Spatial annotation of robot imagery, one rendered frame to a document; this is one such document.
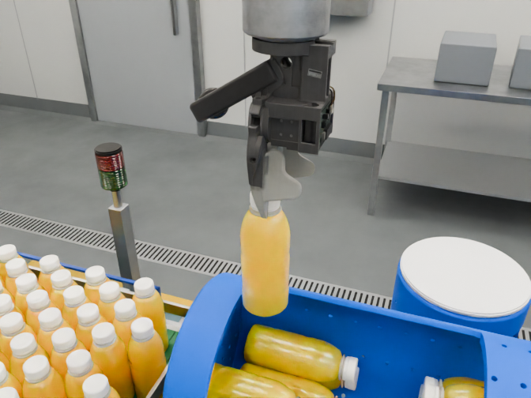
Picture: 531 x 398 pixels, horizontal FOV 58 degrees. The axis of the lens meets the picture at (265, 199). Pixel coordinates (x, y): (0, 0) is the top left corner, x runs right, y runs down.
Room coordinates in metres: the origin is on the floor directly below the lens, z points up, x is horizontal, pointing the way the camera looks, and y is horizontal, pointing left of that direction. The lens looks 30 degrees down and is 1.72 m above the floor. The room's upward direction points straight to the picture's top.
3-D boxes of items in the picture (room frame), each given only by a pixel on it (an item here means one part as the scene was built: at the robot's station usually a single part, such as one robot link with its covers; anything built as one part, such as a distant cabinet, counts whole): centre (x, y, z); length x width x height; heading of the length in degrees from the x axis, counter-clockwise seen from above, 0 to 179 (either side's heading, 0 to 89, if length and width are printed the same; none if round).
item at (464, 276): (0.86, -0.45, 1.03); 0.28 x 0.28 x 0.01
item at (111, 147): (1.04, 0.37, 1.18); 0.06 x 0.06 x 0.16
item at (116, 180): (1.04, 0.37, 1.18); 0.06 x 0.06 x 0.05
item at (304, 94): (0.52, -0.03, 1.55); 0.09 x 0.08 x 0.12; 71
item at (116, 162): (1.04, 0.37, 1.23); 0.06 x 0.06 x 0.04
